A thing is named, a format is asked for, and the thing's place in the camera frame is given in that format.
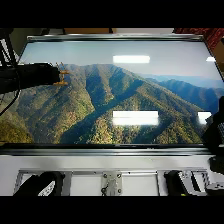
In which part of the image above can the orange wooden hanger rack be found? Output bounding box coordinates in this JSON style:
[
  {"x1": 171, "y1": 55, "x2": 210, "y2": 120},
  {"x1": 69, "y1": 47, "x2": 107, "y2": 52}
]
[{"x1": 53, "y1": 61, "x2": 71, "y2": 87}]

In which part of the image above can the silver frame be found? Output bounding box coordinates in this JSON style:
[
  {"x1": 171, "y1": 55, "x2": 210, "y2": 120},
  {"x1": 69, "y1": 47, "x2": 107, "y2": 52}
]
[{"x1": 0, "y1": 33, "x2": 224, "y2": 197}]

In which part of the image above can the black cable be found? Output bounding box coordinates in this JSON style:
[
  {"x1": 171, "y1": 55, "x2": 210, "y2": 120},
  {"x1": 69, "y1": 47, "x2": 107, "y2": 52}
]
[{"x1": 0, "y1": 74, "x2": 22, "y2": 117}]

